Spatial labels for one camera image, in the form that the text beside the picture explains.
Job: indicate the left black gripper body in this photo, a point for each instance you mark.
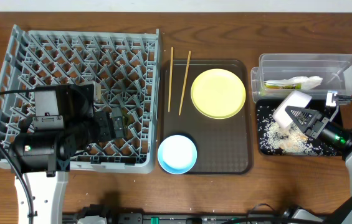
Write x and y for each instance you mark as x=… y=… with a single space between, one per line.
x=118 y=123

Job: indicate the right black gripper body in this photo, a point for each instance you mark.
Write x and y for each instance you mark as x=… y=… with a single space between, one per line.
x=319 y=127

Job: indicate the green orange snack wrapper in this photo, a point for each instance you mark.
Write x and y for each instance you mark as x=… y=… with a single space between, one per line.
x=279 y=87

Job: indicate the white napkin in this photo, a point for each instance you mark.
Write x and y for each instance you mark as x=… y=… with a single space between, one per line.
x=308 y=83

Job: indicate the light blue bowl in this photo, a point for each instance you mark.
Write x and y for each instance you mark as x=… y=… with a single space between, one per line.
x=177 y=154

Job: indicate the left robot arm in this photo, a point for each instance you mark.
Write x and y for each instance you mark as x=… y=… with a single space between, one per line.
x=64 y=123

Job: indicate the black food waste tray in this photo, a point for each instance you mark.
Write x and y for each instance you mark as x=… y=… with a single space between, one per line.
x=266 y=130

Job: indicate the clear plastic waste bin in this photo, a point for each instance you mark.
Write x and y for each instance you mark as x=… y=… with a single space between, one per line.
x=335 y=70

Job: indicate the spilled rice food scraps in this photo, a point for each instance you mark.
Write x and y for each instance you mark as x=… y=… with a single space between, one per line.
x=284 y=140

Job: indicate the grey plastic dish rack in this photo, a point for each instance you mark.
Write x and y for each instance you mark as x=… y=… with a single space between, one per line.
x=126 y=66

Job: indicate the dark brown serving tray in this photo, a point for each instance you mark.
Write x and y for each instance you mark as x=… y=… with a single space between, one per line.
x=224 y=146

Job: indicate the yellow round plate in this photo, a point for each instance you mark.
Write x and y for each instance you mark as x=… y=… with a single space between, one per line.
x=218 y=93

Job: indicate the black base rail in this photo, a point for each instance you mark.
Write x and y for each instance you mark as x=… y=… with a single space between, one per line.
x=102 y=214

